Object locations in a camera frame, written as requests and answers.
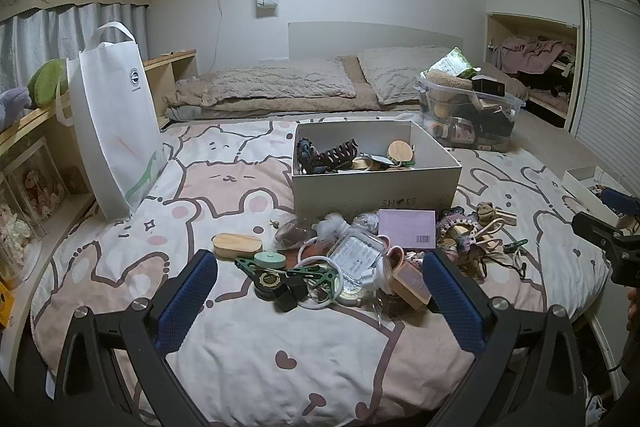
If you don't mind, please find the round wooden lid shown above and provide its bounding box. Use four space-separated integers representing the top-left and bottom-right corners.
387 140 414 166

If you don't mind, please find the clear plastic storage bin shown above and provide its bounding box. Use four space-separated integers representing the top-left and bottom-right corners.
417 74 526 152

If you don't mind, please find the grey curtain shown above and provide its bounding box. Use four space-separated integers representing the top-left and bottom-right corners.
0 2 151 108

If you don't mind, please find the beige fleece blanket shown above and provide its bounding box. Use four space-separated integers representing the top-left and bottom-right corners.
165 54 431 120

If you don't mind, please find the white shoe box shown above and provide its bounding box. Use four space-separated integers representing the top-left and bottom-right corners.
291 120 462 224

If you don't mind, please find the pile of clothes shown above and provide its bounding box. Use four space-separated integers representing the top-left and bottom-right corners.
500 36 578 75

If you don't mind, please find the green snack packet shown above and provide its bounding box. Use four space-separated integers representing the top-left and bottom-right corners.
420 48 481 80

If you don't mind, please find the clear doll display box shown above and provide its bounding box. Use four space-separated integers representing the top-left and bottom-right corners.
10 142 68 235
0 197 43 280

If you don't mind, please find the oval wooden box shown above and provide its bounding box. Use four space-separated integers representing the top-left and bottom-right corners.
212 233 261 264

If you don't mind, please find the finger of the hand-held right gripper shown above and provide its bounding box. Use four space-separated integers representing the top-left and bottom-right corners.
602 188 640 214
572 212 640 286

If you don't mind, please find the black square cup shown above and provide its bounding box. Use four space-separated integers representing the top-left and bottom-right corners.
273 282 308 314

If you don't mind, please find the wooden bedside shelf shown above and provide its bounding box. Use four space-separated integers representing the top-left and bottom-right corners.
0 49 198 333

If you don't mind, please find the clear plastic case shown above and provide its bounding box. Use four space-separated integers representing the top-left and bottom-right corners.
327 228 387 290

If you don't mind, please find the green clothes peg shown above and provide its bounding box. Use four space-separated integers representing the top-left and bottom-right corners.
235 257 328 303

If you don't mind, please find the white headboard panel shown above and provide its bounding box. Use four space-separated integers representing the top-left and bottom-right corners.
288 22 468 58

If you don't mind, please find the white wall cable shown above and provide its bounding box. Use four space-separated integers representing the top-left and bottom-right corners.
212 0 226 72

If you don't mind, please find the white plastic ring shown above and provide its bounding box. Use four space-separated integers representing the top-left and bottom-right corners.
296 239 348 312

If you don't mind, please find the beige cord loop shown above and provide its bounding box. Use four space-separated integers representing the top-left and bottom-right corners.
470 217 507 244

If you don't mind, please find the brown claw hair clip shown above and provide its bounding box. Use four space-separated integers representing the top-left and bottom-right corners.
317 138 360 168

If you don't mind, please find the purple card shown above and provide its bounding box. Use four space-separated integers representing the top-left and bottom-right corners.
377 208 437 251

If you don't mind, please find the yellow round tape measure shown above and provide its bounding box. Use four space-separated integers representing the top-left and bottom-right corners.
336 282 368 308

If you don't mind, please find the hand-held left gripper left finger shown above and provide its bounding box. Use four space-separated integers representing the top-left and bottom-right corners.
52 248 221 427

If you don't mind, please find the white fluffy pompom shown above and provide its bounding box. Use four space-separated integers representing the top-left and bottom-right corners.
312 213 349 242

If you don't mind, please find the green plush toy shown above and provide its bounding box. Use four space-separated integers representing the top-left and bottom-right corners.
27 59 68 108

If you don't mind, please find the purple plush toy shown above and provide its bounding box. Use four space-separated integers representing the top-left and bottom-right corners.
0 87 33 130

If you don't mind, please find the wooden wall niche shelf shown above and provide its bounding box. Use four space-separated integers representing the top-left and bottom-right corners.
485 12 581 130

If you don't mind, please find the white lace scrunchie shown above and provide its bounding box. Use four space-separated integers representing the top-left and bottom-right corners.
352 212 381 233

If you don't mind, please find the black round tin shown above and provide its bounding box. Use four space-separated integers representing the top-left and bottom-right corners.
252 269 290 303

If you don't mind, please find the white tote bag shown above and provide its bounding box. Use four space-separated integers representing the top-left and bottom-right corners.
56 22 168 223

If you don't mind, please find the beige textured pillow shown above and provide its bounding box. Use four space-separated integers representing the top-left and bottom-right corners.
357 46 476 105
200 57 357 108

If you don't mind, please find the small black box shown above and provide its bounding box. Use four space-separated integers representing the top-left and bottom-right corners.
472 77 506 98

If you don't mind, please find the white slatted door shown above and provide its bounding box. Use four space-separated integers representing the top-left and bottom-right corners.
570 0 640 198

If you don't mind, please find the blue crochet flower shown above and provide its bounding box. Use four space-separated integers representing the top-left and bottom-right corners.
295 138 321 174

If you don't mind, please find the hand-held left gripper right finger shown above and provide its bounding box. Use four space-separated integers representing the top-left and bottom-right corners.
421 249 591 427

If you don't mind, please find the brown fluffy pouch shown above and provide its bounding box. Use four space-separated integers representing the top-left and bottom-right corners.
427 69 473 91

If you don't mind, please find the brown glass bottle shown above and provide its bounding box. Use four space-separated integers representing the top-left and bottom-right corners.
432 117 476 144

